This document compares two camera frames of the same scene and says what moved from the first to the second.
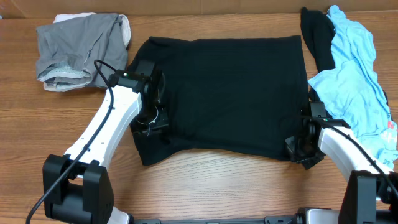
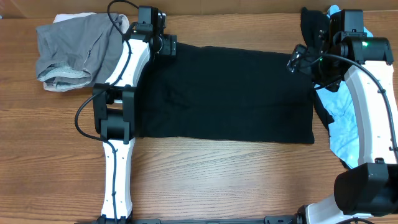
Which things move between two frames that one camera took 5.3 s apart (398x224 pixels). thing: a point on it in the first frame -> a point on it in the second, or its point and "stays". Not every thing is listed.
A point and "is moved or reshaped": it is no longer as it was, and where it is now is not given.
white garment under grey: [124, 20] stays
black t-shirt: [245, 96] is moved or reshaped
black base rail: [271, 219] stays
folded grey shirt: [66, 50] stays
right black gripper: [290, 145] -> [305, 66]
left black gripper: [138, 128] -> [170, 44]
